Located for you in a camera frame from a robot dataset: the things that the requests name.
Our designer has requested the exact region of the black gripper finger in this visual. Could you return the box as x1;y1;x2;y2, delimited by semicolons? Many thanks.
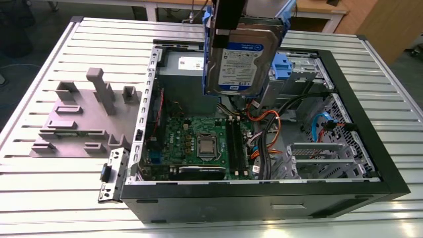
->
212;0;248;49

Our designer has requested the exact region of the hard disk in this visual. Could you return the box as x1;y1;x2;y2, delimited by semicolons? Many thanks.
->
200;6;285;97

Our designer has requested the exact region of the metal disk bay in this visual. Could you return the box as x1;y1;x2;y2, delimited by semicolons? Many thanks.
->
284;141;380;180

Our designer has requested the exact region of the wooden desk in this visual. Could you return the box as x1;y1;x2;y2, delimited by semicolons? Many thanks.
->
144;0;351;34

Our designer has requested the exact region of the blue drive latch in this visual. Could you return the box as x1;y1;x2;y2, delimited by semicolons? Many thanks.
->
271;58;293;80

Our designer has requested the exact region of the metal optical drive bay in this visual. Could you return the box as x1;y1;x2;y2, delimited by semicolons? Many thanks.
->
258;51;333;108

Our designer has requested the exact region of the grey power supply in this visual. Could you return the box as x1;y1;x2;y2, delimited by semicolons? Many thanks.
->
154;51;221;118

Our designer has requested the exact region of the wooden cabinet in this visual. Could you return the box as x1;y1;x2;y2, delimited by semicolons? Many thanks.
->
333;0;423;65

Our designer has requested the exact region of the CPU socket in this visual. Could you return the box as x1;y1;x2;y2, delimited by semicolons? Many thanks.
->
194;132;221;163

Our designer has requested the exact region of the green motherboard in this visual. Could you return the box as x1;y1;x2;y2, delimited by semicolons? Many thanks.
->
138;115;262;181

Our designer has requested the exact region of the silver CPU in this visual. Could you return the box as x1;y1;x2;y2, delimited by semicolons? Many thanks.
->
197;139;214;153

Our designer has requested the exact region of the grey part rack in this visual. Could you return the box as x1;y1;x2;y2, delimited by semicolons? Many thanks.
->
30;67;145;158

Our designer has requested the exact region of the black graphics card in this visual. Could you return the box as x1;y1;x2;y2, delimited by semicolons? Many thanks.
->
168;164;228;181

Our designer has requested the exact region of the green RAM stick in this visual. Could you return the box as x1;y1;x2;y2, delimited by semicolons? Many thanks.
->
54;131;89;137

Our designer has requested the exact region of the black PC case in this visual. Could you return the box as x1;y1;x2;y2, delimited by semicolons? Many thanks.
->
120;38;411;223

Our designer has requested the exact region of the yellow black wire bundle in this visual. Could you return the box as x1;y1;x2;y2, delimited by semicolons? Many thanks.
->
216;96;249;118

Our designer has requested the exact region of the thin red wire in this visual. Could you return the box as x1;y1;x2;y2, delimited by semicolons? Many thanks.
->
153;87;165;139

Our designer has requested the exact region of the orange red wire bundle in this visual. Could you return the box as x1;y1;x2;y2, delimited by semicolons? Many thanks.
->
245;110;285;160

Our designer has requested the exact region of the blue data wire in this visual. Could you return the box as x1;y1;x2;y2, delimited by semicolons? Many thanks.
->
309;111;333;144

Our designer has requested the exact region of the orange disk power wire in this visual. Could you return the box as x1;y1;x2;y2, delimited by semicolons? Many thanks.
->
321;119;360;133

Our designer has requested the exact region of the black cable bundle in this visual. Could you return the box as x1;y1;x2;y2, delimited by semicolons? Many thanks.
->
256;91;331;179

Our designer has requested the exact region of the metal card retention bracket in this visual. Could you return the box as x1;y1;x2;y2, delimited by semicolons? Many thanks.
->
97;147;130;204

